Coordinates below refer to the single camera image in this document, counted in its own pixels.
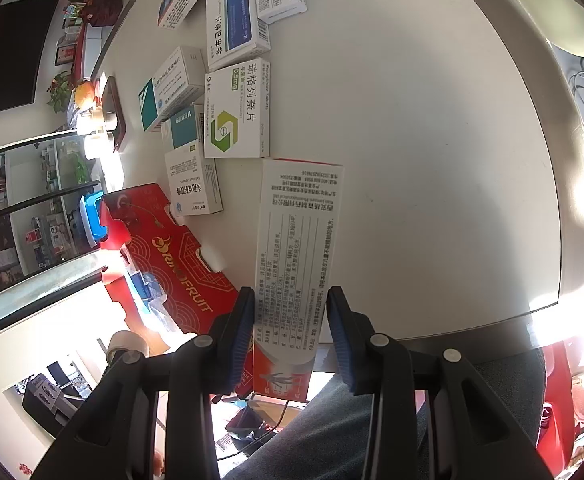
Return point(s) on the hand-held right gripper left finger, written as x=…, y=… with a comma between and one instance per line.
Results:
x=239, y=345

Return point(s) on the red plastic object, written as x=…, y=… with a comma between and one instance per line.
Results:
x=569, y=385

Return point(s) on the light teal medicine box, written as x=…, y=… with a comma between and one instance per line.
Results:
x=186, y=127

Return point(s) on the red cardboard box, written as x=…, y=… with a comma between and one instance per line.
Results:
x=181, y=260

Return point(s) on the tape roll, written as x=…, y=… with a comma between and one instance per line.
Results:
x=126, y=345

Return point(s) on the dark grey device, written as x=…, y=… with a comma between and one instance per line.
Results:
x=46, y=402

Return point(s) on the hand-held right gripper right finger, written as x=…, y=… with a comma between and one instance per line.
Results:
x=344, y=350

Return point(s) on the black television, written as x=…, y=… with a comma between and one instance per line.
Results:
x=11, y=50

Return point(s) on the white box with teal end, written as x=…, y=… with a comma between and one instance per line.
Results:
x=194, y=182

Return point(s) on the green potted plant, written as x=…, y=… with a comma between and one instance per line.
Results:
x=60, y=91

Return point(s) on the red photo frame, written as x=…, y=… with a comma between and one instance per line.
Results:
x=64, y=52

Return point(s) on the white red ointment box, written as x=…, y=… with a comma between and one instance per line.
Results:
x=297, y=235

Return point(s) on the glass display cabinet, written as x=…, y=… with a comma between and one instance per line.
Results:
x=21, y=220

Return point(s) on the dark wooden tray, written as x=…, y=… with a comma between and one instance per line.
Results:
x=114, y=115

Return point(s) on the white blue medicine box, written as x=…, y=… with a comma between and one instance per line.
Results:
x=234, y=15

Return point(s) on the blue plastic stool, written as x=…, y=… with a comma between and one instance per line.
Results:
x=89, y=217

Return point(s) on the white dark teal medicine box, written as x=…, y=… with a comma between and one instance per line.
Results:
x=171, y=85

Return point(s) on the dark red bag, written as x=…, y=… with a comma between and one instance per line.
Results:
x=105, y=9

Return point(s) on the dark cloth bag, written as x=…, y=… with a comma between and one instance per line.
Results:
x=247, y=422

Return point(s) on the white box with green logo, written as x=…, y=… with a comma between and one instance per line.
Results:
x=234, y=110

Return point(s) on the orange yellow fruit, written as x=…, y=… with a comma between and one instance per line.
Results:
x=82, y=94

